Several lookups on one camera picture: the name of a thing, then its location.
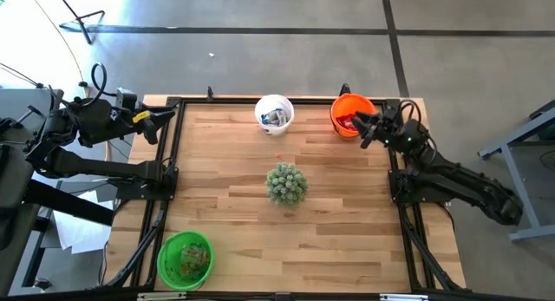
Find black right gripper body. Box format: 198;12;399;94
375;114;428;153

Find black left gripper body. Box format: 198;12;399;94
110;105;151;140

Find green plastic bucket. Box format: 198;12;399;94
156;230;215;292

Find orange plastic pumpkin bucket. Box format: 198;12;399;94
330;92;377;141

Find white plastic bucket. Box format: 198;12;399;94
253;94;296;138

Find thin black rod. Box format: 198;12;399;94
0;62;47;89

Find green succulent in grey pot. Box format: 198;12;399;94
265;162;310;208

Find black tripod stand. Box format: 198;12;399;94
52;0;107;45

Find black clamp tool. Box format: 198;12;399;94
0;104;43;135

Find white paper sheets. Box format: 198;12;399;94
51;190;116;255

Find dark grey desk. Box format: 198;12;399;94
0;88;114;301

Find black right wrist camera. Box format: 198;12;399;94
387;103;408;127

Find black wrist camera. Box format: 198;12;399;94
114;87;139;111
387;103;408;127

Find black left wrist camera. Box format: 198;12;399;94
114;87;139;111

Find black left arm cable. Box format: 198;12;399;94
69;62;119;109

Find yellow extension cable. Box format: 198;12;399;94
24;0;112;163

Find blue grey table frame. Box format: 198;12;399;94
478;99;555;244

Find silver metal bracket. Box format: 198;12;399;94
379;293;429;301
136;291;187;301

